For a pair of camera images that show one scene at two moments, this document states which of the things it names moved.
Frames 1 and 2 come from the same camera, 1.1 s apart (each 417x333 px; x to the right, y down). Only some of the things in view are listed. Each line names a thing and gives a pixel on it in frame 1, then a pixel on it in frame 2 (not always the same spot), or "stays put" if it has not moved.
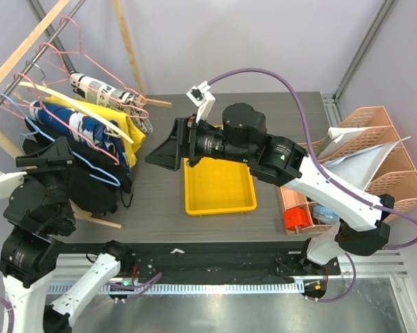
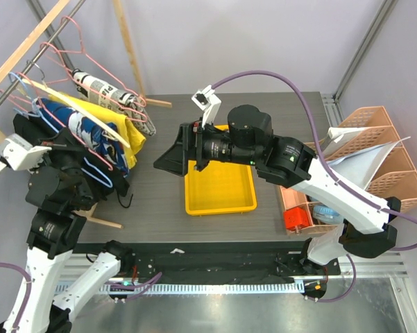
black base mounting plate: (209, 262) stays put
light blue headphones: (325, 215) stays put
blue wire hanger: (116, 183) to (44, 118)
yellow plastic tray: (218, 186) stays put
